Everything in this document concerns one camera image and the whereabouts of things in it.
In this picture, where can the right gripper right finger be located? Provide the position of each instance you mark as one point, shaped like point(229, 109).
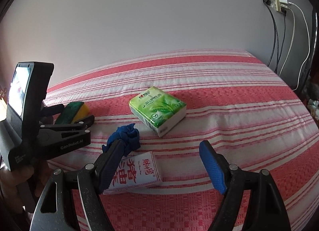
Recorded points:
point(266, 209)

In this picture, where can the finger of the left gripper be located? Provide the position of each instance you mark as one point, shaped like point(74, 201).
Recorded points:
point(48, 111)
point(81, 124)

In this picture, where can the person's left hand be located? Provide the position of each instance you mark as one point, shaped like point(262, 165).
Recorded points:
point(10, 181)

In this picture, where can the green tissue pack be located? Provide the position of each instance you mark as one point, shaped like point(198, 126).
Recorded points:
point(158, 110)

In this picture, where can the red white striped bedsheet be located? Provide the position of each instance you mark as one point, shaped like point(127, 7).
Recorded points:
point(233, 100)

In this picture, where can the white red text box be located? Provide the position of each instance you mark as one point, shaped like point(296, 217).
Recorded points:
point(135, 172)

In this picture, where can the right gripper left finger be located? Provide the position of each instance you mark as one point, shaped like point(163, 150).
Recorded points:
point(55, 209)

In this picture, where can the yellow green sponge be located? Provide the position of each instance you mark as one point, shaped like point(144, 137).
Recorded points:
point(72, 112)

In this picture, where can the blue cloth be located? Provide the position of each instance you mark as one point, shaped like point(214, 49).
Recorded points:
point(129, 135)

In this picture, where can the clutter on side table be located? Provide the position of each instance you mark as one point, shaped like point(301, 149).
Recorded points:
point(310, 92)

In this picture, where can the wall power socket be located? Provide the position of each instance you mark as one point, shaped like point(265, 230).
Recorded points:
point(278, 5)

